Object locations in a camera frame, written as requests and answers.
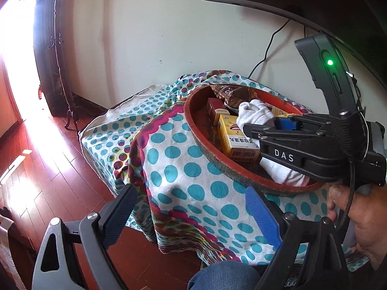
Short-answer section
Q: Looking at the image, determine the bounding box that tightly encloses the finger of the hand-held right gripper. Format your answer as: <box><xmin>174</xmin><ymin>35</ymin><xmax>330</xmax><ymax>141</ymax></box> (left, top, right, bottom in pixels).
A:
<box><xmin>243</xmin><ymin>123</ymin><xmax>318</xmax><ymax>141</ymax></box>
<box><xmin>274</xmin><ymin>113</ymin><xmax>341</xmax><ymax>131</ymax></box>

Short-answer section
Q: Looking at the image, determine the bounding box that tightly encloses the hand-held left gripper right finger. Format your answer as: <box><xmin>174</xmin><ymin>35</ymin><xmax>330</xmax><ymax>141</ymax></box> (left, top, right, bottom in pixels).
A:
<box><xmin>245</xmin><ymin>186</ymin><xmax>349</xmax><ymax>290</ymax></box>

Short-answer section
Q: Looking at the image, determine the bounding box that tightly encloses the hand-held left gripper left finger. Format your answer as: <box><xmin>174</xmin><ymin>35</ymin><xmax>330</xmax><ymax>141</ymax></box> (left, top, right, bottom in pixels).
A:
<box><xmin>32</xmin><ymin>184</ymin><xmax>138</xmax><ymax>290</ymax></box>

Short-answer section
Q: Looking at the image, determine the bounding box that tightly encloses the white ribbed sock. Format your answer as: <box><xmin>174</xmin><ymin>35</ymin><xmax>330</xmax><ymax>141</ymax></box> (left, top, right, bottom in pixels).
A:
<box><xmin>235</xmin><ymin>99</ymin><xmax>276</xmax><ymax>134</ymax></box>

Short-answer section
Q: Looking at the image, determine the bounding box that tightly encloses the yellow medicine box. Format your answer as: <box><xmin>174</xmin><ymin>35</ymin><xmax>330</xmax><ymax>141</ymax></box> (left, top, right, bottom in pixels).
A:
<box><xmin>217</xmin><ymin>115</ymin><xmax>261</xmax><ymax>162</ymax></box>

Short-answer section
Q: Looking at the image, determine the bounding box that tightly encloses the red round tray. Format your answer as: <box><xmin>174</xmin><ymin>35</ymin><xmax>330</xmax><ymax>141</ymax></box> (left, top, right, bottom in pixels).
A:
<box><xmin>184</xmin><ymin>84</ymin><xmax>326</xmax><ymax>198</ymax></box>

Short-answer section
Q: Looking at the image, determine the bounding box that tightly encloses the brown patterned packet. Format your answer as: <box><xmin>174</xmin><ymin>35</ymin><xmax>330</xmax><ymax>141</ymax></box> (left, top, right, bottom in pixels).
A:
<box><xmin>210</xmin><ymin>83</ymin><xmax>252</xmax><ymax>104</ymax></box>

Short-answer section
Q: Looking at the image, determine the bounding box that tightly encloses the red cosmetics box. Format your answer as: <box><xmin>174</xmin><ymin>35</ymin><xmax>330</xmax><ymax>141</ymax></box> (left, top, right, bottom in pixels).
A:
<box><xmin>206</xmin><ymin>97</ymin><xmax>232</xmax><ymax>126</ymax></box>

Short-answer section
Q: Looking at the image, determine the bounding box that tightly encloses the person's right forearm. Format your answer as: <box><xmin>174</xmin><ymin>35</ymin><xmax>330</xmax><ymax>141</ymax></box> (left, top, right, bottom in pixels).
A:
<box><xmin>373</xmin><ymin>248</ymin><xmax>387</xmax><ymax>290</ymax></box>

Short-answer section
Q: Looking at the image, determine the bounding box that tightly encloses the person's right hand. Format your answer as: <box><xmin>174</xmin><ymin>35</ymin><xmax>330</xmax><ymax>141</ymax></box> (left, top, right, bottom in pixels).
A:
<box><xmin>328</xmin><ymin>184</ymin><xmax>387</xmax><ymax>271</ymax></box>

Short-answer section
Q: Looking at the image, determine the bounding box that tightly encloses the white bunched sock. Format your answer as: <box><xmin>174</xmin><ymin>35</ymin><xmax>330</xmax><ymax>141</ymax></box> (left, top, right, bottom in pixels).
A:
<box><xmin>259</xmin><ymin>156</ymin><xmax>310</xmax><ymax>187</ymax></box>

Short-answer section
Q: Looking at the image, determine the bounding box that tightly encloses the polka dot tablecloth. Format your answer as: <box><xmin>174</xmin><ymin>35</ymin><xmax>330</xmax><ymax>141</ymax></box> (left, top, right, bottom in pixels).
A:
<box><xmin>80</xmin><ymin>69</ymin><xmax>361</xmax><ymax>272</ymax></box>

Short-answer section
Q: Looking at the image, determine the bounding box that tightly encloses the dark wooden cabinet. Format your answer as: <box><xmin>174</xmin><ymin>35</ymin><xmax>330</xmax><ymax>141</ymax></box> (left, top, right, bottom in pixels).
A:
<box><xmin>33</xmin><ymin>0</ymin><xmax>77</xmax><ymax>118</ymax></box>

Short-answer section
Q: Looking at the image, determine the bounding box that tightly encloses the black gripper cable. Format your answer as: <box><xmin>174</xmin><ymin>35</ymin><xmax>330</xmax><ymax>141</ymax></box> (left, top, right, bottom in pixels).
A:
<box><xmin>338</xmin><ymin>161</ymin><xmax>356</xmax><ymax>244</ymax></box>

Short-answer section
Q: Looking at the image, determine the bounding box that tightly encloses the black television cable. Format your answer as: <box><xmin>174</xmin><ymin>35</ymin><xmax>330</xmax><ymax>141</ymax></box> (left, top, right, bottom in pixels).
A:
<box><xmin>248</xmin><ymin>19</ymin><xmax>291</xmax><ymax>79</ymax></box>

